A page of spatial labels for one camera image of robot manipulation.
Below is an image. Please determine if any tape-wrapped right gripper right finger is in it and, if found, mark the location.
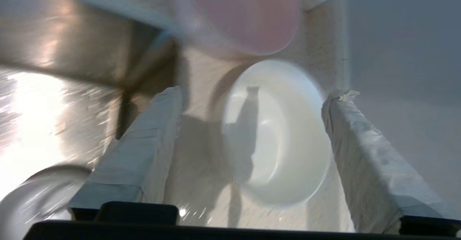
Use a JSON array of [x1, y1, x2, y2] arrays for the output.
[[322, 90, 451, 233]]

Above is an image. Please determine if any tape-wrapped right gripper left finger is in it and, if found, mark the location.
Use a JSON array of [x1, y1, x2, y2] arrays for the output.
[[68, 86, 184, 212]]

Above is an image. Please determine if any pink round bowl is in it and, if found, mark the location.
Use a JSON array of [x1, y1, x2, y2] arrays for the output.
[[180, 0, 303, 57]]

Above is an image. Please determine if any stainless steel sink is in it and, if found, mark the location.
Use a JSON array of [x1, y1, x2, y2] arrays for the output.
[[0, 0, 180, 219]]

